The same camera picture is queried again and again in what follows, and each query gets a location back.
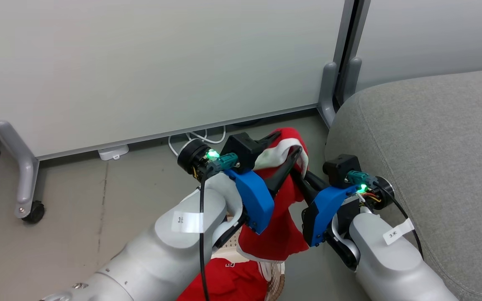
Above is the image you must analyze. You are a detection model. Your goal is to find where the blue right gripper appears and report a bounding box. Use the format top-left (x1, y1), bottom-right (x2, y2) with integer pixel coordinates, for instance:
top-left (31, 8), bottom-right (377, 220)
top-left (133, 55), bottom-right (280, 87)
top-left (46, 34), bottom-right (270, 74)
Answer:
top-left (290, 166), bottom-right (361, 248)

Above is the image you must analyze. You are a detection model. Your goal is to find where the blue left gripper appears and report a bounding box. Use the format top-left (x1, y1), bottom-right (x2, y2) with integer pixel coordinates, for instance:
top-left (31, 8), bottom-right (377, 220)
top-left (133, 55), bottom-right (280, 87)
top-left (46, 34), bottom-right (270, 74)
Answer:
top-left (223, 131), bottom-right (303, 235)

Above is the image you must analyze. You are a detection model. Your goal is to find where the red garment with white trim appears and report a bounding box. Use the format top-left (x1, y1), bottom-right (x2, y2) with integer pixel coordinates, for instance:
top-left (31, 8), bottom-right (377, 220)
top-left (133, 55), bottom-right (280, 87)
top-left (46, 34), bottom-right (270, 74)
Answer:
top-left (236, 127), bottom-right (311, 263)

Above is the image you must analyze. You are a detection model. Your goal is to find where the red jersey with emblem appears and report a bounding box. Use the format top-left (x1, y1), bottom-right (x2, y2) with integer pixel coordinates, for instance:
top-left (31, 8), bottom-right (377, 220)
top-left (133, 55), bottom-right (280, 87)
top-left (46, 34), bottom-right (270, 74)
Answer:
top-left (177, 257), bottom-right (272, 301)

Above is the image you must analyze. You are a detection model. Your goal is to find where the cream perforated laundry basket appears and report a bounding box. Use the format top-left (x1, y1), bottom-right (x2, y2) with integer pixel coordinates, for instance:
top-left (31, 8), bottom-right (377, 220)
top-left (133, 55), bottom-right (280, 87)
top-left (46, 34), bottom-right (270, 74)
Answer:
top-left (211, 217), bottom-right (287, 301)

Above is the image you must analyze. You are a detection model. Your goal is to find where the short grey partition leg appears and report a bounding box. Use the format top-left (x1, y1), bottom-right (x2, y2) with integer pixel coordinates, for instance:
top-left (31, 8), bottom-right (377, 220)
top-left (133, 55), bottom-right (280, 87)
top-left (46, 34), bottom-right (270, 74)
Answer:
top-left (317, 61), bottom-right (339, 128)

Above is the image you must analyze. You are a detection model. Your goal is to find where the grey leg of sofa-side partition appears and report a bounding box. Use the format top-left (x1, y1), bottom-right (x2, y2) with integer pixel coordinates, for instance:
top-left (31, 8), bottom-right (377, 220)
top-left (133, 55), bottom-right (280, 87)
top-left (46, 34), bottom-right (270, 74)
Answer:
top-left (343, 57), bottom-right (363, 106)

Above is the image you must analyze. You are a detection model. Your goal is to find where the grey fabric sofa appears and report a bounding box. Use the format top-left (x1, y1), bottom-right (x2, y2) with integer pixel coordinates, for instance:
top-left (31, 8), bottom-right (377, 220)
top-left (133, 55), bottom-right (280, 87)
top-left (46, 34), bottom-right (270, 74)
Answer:
top-left (324, 67), bottom-right (482, 301)

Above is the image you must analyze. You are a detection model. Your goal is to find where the large white partition panel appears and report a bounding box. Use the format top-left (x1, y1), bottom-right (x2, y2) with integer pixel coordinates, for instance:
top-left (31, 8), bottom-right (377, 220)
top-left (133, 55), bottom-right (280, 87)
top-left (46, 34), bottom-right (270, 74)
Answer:
top-left (0, 0), bottom-right (356, 162)

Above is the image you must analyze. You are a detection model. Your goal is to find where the small white adapter box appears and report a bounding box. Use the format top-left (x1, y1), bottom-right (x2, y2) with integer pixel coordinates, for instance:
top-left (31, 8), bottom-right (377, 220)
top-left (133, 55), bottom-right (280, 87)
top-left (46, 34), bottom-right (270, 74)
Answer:
top-left (97, 144), bottom-right (130, 161)

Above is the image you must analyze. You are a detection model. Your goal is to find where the white partition panel beside sofa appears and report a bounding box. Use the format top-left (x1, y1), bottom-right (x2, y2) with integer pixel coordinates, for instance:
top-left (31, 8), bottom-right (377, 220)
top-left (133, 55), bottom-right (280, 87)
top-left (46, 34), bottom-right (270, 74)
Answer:
top-left (349, 0), bottom-right (482, 93)

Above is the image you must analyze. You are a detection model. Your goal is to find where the black caster wheel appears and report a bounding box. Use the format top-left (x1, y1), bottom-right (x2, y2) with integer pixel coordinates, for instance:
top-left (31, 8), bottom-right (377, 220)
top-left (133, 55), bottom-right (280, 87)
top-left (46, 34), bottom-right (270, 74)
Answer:
top-left (21, 201), bottom-right (46, 224)

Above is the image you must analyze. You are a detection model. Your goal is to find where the grey partition leg with caster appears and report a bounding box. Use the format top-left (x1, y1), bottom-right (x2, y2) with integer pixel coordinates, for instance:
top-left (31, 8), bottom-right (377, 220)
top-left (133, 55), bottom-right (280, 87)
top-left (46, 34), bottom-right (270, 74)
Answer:
top-left (0, 120), bottom-right (41, 219)

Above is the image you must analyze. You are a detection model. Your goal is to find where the coiled white cable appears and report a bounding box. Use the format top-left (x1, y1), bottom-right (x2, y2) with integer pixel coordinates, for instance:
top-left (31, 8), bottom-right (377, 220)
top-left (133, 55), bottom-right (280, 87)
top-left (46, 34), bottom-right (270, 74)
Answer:
top-left (167, 125), bottom-right (227, 158)

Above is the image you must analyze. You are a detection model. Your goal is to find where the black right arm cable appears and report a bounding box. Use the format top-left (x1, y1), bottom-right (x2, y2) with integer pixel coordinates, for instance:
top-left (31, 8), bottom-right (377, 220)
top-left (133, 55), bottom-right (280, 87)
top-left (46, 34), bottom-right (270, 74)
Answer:
top-left (385, 191), bottom-right (424, 259)

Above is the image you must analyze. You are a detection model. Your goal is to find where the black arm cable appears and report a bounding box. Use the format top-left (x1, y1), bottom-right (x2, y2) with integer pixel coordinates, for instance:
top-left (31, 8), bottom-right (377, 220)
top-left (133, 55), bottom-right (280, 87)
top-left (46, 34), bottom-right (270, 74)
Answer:
top-left (385, 191), bottom-right (424, 259)
top-left (198, 165), bottom-right (217, 301)

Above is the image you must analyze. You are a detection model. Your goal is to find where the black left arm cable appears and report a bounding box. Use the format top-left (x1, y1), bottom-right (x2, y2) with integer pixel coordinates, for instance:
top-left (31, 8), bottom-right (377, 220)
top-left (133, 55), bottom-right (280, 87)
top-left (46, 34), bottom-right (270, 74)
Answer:
top-left (198, 165), bottom-right (217, 301)

